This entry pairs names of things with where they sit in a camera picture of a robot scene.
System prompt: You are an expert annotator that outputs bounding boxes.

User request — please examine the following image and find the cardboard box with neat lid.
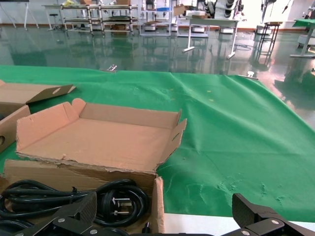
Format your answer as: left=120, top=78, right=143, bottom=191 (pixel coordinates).
left=0, top=80, right=77, bottom=153

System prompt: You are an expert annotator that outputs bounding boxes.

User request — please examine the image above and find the cardboard box with torn lid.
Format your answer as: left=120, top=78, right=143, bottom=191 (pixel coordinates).
left=0, top=98, right=188, bottom=235

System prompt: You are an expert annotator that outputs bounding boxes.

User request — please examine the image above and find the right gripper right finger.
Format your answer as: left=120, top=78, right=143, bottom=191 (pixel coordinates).
left=221, top=193, right=315, bottom=236

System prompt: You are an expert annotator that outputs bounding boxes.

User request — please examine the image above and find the white frame rack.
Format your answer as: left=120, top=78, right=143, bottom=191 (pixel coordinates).
left=139, top=0, right=173, bottom=37

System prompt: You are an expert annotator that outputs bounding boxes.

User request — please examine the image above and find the white workbench table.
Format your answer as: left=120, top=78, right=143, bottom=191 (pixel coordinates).
left=181, top=16, right=241, bottom=60

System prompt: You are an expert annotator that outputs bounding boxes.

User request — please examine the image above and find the green table cloth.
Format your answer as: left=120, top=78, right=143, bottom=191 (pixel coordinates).
left=0, top=64, right=315, bottom=223

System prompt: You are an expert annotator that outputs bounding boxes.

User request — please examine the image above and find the grey metal shelf rack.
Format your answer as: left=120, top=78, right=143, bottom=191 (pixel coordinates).
left=60, top=3, right=139, bottom=37

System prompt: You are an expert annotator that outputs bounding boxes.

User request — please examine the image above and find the black cable coil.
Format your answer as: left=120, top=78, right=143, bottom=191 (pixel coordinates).
left=234, top=43, right=252, bottom=52

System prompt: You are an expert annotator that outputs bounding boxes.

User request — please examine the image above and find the black power cord bundle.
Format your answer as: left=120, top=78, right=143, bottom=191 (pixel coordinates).
left=0, top=178, right=151, bottom=227
left=0, top=218, right=151, bottom=236

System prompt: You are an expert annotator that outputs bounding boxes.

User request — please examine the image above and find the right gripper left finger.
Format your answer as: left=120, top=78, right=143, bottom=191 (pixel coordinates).
left=14, top=191, right=99, bottom=236

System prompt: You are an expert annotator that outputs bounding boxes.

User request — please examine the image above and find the small tilted cardboard box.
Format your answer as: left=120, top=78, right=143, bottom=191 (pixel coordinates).
left=173, top=4, right=186, bottom=17

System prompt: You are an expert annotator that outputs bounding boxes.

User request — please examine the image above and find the green topped table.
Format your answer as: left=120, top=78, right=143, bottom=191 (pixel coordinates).
left=289, top=18, right=315, bottom=59

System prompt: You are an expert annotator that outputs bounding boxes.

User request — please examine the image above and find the black round stool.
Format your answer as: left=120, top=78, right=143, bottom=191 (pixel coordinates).
left=47, top=13, right=62, bottom=32

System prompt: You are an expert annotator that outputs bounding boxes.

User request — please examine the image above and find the silver table clamp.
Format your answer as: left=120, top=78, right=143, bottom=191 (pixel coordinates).
left=99, top=64, right=118, bottom=74
left=240, top=70, right=260, bottom=81

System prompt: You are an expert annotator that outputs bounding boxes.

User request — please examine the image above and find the black tall stool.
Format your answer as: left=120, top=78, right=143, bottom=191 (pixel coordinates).
left=256, top=21, right=282, bottom=67

